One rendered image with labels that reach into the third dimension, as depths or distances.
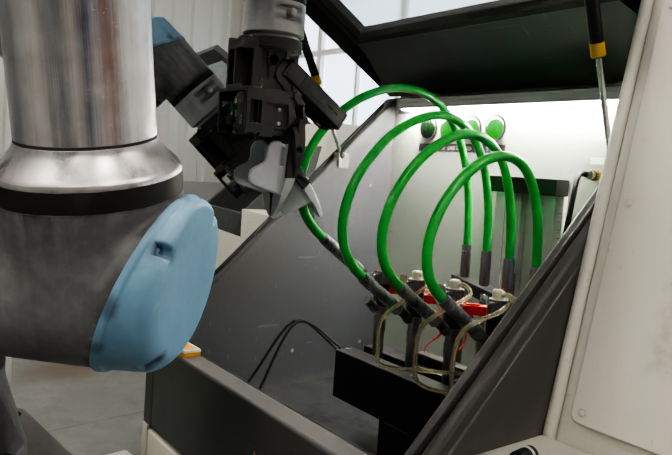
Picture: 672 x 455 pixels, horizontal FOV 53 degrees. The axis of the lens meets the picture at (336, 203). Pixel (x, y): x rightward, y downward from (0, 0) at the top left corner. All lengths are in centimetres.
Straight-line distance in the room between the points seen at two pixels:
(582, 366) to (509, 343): 10
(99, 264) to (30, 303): 5
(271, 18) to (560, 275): 47
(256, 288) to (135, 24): 99
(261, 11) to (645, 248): 52
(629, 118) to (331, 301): 78
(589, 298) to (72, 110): 66
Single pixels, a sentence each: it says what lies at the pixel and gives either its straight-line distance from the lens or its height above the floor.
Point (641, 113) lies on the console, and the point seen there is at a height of 138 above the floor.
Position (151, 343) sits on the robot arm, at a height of 117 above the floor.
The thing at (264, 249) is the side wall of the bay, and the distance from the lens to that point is 135.
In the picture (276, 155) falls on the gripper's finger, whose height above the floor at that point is 129.
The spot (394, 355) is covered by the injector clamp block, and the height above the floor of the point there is 98.
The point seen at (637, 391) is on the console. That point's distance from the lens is 84.
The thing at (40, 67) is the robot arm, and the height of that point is 133.
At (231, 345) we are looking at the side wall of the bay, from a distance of 136.
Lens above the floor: 128
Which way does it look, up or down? 3 degrees down
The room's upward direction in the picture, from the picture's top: 4 degrees clockwise
